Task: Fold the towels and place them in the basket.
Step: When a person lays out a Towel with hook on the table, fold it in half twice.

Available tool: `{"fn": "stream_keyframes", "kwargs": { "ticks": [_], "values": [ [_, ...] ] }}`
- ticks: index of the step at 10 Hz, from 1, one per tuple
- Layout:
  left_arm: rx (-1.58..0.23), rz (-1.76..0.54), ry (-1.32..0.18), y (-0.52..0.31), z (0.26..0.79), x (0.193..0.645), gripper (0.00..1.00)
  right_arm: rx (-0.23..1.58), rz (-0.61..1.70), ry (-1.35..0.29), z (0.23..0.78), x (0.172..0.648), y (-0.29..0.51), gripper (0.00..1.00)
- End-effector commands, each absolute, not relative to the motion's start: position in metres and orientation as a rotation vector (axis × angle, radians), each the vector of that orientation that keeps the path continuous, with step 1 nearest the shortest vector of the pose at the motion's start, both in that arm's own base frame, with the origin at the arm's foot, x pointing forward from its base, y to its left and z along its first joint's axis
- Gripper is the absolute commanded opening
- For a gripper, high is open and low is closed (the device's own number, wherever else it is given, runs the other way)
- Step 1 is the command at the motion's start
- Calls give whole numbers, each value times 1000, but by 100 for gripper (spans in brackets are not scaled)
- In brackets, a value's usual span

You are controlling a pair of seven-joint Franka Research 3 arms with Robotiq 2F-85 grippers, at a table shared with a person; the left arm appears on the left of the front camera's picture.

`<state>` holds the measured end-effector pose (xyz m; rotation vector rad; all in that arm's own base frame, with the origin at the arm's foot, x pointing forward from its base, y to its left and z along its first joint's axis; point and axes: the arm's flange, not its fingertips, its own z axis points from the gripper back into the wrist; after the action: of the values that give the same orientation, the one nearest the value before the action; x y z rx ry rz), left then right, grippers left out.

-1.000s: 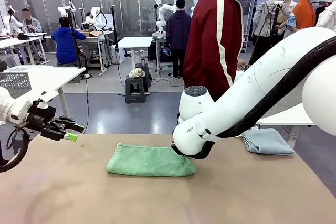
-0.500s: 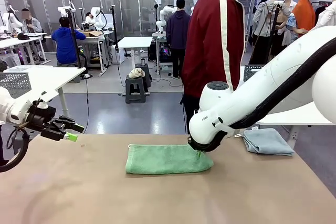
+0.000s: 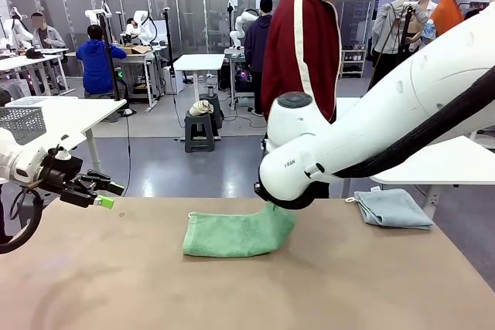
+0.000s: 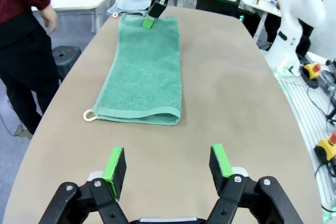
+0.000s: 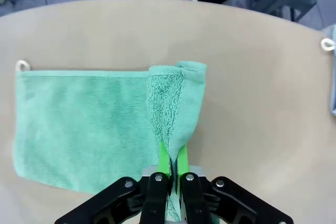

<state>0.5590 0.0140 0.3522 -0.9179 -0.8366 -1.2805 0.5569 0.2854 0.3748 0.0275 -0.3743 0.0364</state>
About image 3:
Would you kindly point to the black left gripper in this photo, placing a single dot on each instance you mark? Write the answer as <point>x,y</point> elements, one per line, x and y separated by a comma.
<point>62,175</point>

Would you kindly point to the light green towel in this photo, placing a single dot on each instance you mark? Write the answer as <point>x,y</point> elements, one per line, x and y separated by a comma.
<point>232,235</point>

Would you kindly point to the light blue towel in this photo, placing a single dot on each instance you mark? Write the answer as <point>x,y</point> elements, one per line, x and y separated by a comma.
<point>394,212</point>

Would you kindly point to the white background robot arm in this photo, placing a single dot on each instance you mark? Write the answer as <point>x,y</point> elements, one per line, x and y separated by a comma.
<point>94,15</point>
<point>17,28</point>
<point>239,22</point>
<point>141,26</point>

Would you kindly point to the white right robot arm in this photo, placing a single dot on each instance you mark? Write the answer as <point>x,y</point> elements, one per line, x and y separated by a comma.
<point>348,144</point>

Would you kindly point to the white side table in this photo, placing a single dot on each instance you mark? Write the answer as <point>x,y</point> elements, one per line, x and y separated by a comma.
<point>77,113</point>
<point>444,164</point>

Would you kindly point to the grey plastic stool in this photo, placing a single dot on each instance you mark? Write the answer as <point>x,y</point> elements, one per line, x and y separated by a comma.
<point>193,118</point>

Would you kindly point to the beige crumpled cloth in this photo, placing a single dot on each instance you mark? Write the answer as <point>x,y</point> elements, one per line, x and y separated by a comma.
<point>201,107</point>

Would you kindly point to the person in blue hoodie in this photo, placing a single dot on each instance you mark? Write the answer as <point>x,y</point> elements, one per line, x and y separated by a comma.
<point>96,63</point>

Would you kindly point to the black tripod pole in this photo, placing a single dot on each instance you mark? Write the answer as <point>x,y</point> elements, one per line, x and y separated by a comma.
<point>109,55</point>

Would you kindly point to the black plastic stool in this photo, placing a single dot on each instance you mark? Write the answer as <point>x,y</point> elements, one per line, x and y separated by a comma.
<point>217,107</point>

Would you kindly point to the cardboard box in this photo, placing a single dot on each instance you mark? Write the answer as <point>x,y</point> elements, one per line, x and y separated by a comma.
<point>137,50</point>

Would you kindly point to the small metal cylinder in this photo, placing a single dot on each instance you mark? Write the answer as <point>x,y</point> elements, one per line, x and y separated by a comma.
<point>210,90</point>

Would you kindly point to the long white workbench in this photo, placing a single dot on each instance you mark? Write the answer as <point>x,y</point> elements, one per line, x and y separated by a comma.
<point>27,60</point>

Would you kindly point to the black cap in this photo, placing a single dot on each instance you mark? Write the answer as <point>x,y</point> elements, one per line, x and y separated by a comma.
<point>35,53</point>

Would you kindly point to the thin black pole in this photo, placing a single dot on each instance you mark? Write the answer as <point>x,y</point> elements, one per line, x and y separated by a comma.
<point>168,44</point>

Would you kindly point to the white standing desk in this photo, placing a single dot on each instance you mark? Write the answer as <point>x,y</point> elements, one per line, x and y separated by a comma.
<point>199,61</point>

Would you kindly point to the seated person grey jacket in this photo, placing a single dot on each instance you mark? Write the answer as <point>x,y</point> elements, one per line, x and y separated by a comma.
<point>44,36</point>

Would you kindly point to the person in dark hoodie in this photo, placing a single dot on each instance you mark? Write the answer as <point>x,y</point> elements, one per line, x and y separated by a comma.
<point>257,44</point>

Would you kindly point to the person in red jacket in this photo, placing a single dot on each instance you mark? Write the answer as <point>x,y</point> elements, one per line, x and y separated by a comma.
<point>305,44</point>

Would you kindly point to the white shoe rack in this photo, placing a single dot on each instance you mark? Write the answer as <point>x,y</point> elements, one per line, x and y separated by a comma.
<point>352,50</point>

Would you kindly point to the mannequin in grey hoodie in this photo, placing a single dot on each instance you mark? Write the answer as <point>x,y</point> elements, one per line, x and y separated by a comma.
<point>390,24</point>

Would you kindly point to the mannequin in orange outfit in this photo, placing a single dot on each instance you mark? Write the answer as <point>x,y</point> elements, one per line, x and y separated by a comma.
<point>448,17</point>

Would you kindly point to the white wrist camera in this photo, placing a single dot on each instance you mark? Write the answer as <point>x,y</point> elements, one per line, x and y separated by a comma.
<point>62,154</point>

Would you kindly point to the black camera tripod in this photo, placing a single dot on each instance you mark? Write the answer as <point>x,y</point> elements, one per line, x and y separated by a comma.
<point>405,28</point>

